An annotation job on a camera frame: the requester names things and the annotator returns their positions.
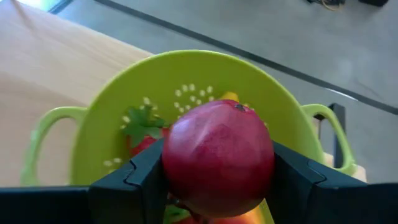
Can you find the green plastic colander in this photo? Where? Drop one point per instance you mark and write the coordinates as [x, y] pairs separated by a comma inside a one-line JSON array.
[[186, 71]]

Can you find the red strawberry with leaves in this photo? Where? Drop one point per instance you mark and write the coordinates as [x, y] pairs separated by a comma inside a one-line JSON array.
[[141, 124]]

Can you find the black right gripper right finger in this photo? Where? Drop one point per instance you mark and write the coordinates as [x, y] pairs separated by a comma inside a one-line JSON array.
[[311, 202]]

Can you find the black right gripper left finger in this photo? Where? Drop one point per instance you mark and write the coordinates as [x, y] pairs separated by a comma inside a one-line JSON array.
[[124, 202]]

